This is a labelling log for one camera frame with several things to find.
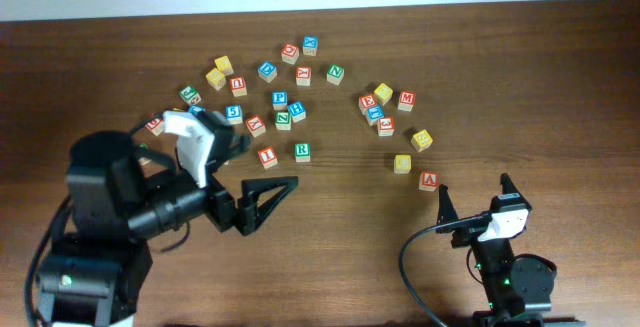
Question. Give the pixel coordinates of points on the blue block right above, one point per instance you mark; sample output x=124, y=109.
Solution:
x=373, y=114

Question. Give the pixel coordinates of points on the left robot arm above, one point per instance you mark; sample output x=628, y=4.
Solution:
x=92, y=262

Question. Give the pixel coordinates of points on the green J block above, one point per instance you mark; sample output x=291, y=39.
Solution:
x=190, y=95

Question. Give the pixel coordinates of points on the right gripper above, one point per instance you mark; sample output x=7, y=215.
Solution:
x=470, y=234

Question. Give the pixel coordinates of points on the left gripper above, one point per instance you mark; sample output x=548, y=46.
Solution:
x=226, y=209

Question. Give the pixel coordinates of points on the green n block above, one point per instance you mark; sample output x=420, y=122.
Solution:
x=335, y=74
x=283, y=121

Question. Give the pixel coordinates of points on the red A block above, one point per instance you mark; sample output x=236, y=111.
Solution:
x=428, y=181

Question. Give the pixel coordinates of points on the blue block left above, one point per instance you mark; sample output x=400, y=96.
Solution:
x=195, y=109

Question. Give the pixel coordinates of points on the red U block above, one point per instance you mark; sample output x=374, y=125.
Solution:
x=238, y=86

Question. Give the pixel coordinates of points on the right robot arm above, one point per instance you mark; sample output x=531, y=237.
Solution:
x=518, y=287

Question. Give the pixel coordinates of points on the green N block upper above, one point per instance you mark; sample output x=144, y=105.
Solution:
x=335, y=74

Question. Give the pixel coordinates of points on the red Y block upper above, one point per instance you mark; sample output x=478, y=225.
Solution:
x=303, y=76

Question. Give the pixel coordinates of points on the green B block outer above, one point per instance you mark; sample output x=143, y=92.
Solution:
x=142, y=156

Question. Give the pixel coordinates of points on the yellow C block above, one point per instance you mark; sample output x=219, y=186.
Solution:
x=402, y=164

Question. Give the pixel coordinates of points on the green N block lower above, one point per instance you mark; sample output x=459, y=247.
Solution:
x=283, y=121

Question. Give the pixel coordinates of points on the yellow block upper left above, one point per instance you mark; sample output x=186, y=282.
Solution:
x=224, y=65

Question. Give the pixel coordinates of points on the blue P block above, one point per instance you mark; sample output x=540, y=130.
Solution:
x=279, y=100

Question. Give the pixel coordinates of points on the red X block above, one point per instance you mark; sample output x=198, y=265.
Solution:
x=255, y=126

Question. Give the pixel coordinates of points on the red G block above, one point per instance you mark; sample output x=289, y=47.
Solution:
x=290, y=53

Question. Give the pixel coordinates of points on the red M block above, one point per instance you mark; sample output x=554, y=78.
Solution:
x=407, y=100

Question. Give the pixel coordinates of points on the yellow block beside U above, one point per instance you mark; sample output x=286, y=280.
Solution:
x=216, y=79

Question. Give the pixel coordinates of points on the blue H block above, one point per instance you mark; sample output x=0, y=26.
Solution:
x=297, y=111

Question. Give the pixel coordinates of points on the red I block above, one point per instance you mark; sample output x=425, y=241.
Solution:
x=268, y=157

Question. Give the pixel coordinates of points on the red 6 block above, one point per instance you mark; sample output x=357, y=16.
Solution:
x=155, y=126

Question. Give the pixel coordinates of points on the yellow block right upper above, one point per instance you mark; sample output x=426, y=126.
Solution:
x=383, y=93

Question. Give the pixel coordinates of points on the blue 5 block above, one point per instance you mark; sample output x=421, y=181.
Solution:
x=234, y=114

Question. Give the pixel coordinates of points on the blue D block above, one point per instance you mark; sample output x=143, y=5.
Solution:
x=267, y=71

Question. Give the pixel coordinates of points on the red 3 block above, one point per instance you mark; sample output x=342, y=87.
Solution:
x=385, y=126

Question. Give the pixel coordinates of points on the yellow S block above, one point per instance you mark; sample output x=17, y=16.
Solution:
x=421, y=140

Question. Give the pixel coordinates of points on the blue X block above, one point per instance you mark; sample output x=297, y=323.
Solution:
x=310, y=45

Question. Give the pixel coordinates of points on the green R block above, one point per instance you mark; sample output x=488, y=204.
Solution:
x=302, y=152

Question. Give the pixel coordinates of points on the red E block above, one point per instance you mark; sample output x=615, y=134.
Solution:
x=366, y=101

